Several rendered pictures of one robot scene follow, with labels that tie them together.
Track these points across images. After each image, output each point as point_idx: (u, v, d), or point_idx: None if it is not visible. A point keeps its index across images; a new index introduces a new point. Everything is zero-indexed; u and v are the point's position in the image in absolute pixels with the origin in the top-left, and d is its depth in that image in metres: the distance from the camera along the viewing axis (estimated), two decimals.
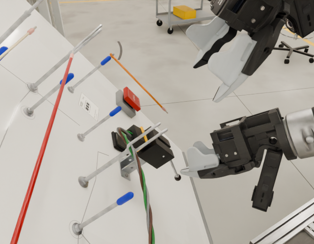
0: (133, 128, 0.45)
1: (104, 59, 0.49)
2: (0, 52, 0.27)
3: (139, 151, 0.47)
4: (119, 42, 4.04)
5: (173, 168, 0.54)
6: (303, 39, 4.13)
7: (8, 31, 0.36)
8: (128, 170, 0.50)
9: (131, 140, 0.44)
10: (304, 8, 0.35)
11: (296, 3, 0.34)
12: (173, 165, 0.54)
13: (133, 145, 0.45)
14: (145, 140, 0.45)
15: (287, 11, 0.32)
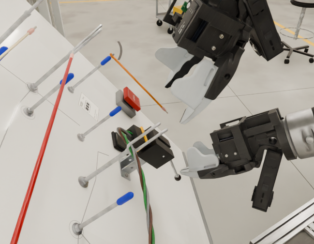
0: (133, 128, 0.45)
1: (104, 59, 0.49)
2: (0, 52, 0.27)
3: (139, 151, 0.47)
4: (119, 42, 4.04)
5: (173, 168, 0.54)
6: (303, 39, 4.13)
7: (8, 31, 0.36)
8: (128, 170, 0.50)
9: (131, 140, 0.44)
10: (265, 34, 0.35)
11: (257, 29, 0.35)
12: (173, 165, 0.54)
13: (133, 145, 0.45)
14: (145, 140, 0.45)
15: (246, 39, 0.33)
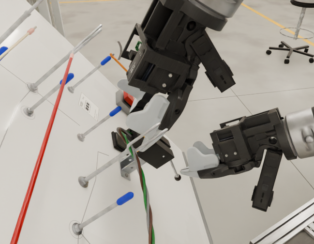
0: None
1: (104, 59, 0.49)
2: (0, 52, 0.27)
3: (139, 151, 0.47)
4: (119, 42, 4.04)
5: (173, 168, 0.54)
6: (303, 39, 4.13)
7: (8, 31, 0.36)
8: (128, 170, 0.50)
9: (131, 140, 0.44)
10: (215, 70, 0.38)
11: (206, 67, 0.37)
12: (173, 165, 0.54)
13: (133, 145, 0.45)
14: None
15: (193, 77, 0.35)
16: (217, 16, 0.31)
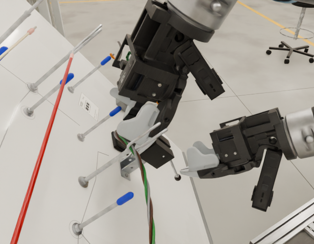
0: None
1: (104, 59, 0.49)
2: (0, 52, 0.27)
3: None
4: (119, 42, 4.04)
5: (173, 168, 0.54)
6: (303, 39, 4.13)
7: (8, 31, 0.36)
8: (128, 170, 0.50)
9: (130, 141, 0.44)
10: (204, 79, 0.39)
11: (195, 76, 0.38)
12: (173, 165, 0.54)
13: (133, 146, 0.45)
14: None
15: (182, 87, 0.36)
16: (203, 28, 0.32)
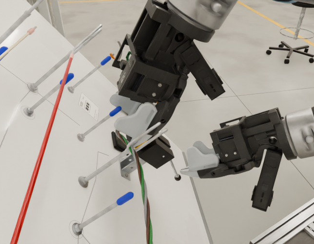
0: None
1: (104, 59, 0.49)
2: (0, 52, 0.27)
3: (139, 151, 0.47)
4: (119, 42, 4.04)
5: (173, 168, 0.54)
6: (303, 39, 4.13)
7: (8, 31, 0.36)
8: (128, 170, 0.50)
9: (129, 139, 0.45)
10: (204, 80, 0.39)
11: (196, 76, 0.38)
12: (173, 165, 0.54)
13: None
14: None
15: (182, 87, 0.36)
16: (204, 28, 0.32)
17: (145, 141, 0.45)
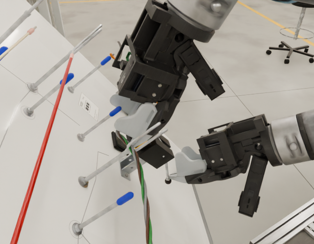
0: None
1: (104, 59, 0.49)
2: (0, 52, 0.27)
3: (139, 151, 0.47)
4: (119, 42, 4.04)
5: (167, 170, 0.54)
6: (303, 39, 4.13)
7: (8, 31, 0.36)
8: (128, 170, 0.50)
9: (130, 139, 0.45)
10: (204, 80, 0.39)
11: (196, 76, 0.38)
12: (167, 168, 0.54)
13: None
14: None
15: (182, 87, 0.36)
16: (203, 28, 0.32)
17: (145, 141, 0.45)
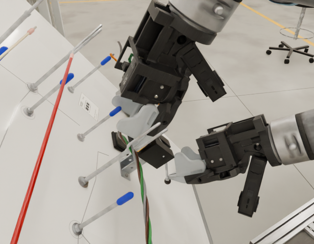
0: None
1: (104, 59, 0.49)
2: (0, 52, 0.27)
3: (139, 151, 0.47)
4: (119, 42, 4.04)
5: (166, 170, 0.54)
6: (303, 39, 4.13)
7: (8, 31, 0.36)
8: (128, 170, 0.50)
9: (131, 140, 0.45)
10: (206, 82, 0.39)
11: (197, 78, 0.38)
12: (167, 168, 0.54)
13: None
14: None
15: (184, 89, 0.36)
16: (206, 31, 0.32)
17: None
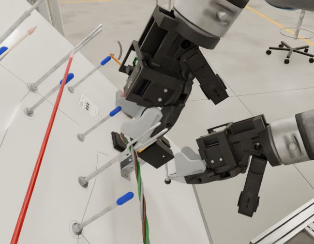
0: None
1: (104, 59, 0.49)
2: (0, 52, 0.27)
3: None
4: (119, 42, 4.04)
5: (166, 170, 0.54)
6: (303, 39, 4.13)
7: (8, 31, 0.36)
8: (128, 170, 0.50)
9: None
10: (209, 85, 0.40)
11: (201, 82, 0.39)
12: (167, 168, 0.54)
13: None
14: None
15: (187, 92, 0.37)
16: (210, 36, 0.33)
17: None
